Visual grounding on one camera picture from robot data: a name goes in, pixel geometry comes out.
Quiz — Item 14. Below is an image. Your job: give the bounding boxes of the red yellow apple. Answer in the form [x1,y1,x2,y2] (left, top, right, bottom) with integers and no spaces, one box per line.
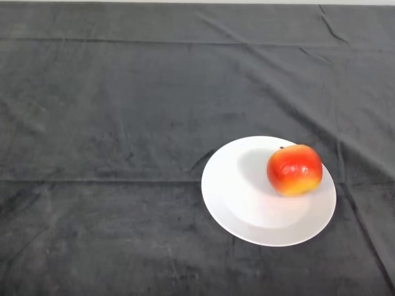
[267,144,323,198]

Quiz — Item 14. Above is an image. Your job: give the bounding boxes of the white round plate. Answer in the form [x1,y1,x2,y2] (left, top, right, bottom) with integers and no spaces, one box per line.
[201,135,337,247]

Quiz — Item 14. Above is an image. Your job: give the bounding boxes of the black cloth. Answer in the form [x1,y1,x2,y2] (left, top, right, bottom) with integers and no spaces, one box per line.
[0,2,395,296]

